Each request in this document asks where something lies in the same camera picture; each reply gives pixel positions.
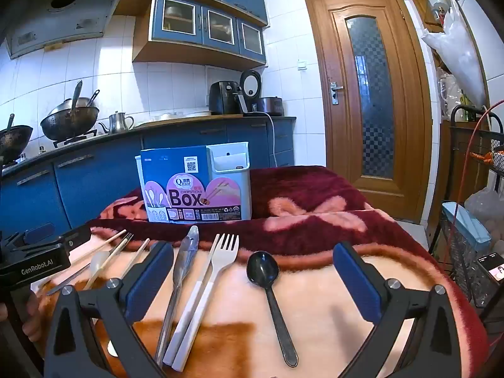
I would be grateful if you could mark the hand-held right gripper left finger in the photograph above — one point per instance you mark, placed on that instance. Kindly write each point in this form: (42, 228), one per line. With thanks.
(151, 279)

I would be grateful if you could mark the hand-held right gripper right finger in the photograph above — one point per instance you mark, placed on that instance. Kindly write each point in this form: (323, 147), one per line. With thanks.
(356, 279)

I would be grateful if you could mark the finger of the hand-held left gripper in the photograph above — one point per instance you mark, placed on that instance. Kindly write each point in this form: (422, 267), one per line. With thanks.
(39, 232)
(78, 236)

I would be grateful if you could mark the wooden chopstick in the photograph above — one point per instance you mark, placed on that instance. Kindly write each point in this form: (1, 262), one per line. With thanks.
(138, 255)
(112, 238)

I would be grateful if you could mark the slim metal fork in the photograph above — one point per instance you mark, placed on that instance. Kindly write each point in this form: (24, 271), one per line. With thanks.
(71, 278)

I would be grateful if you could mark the black spoon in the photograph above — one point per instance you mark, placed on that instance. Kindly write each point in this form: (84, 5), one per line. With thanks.
(262, 269)

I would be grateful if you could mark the light blue utensil holder box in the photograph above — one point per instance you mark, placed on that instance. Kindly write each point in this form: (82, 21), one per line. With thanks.
(185, 173)

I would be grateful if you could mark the person's left hand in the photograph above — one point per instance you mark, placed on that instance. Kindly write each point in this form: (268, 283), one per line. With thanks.
(31, 315)

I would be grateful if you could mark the blue base cabinets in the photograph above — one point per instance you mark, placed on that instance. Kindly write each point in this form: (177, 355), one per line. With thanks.
(98, 177)

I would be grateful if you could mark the red and pink printed blanket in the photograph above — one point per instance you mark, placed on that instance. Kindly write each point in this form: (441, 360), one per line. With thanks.
(315, 204)

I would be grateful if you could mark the small black wok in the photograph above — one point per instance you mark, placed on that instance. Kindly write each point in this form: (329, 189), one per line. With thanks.
(13, 141)

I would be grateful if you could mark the gas stove grate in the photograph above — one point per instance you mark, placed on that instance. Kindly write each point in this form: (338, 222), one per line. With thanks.
(78, 138)

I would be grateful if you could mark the black metal cart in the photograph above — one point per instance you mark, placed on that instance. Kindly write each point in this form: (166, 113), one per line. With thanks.
(456, 252)

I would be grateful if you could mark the large black wok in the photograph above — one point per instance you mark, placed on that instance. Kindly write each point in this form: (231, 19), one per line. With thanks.
(67, 126)

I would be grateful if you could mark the steel teapot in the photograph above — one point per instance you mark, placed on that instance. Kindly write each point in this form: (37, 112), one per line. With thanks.
(116, 123)

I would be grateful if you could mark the light blue plastic container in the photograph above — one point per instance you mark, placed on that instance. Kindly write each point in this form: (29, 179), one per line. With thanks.
(468, 224)

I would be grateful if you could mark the steel basin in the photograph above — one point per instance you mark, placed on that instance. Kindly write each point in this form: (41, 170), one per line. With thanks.
(63, 107)

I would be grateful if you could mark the smartphone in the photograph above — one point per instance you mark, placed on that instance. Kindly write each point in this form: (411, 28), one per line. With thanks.
(492, 267)

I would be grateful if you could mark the white dishes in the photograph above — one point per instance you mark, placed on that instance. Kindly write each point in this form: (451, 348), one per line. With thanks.
(185, 115)

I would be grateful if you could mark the wooden door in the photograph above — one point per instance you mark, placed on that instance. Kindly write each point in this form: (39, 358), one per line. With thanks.
(397, 106)

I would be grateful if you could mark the brown slow cooker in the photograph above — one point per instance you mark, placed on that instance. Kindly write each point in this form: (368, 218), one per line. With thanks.
(271, 105)

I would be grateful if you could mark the black air fryer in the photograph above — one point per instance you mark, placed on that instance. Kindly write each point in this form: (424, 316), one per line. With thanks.
(224, 96)

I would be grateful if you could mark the grey range hood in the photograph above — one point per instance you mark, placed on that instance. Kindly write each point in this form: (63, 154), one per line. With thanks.
(67, 19)

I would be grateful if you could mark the black rice cooker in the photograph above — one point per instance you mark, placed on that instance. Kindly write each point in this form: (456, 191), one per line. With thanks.
(251, 84)

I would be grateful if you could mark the white plastic bag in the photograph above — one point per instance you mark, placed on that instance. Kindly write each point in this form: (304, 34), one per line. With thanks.
(460, 55)

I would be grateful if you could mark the white light switch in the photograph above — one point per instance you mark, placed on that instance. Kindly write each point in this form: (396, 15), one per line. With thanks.
(302, 65)

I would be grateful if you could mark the blue glass-door wall cabinet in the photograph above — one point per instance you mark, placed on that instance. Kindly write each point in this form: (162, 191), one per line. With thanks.
(177, 23)

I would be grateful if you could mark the wooden wall shelf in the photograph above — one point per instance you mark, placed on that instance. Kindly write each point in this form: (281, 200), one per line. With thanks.
(425, 4)

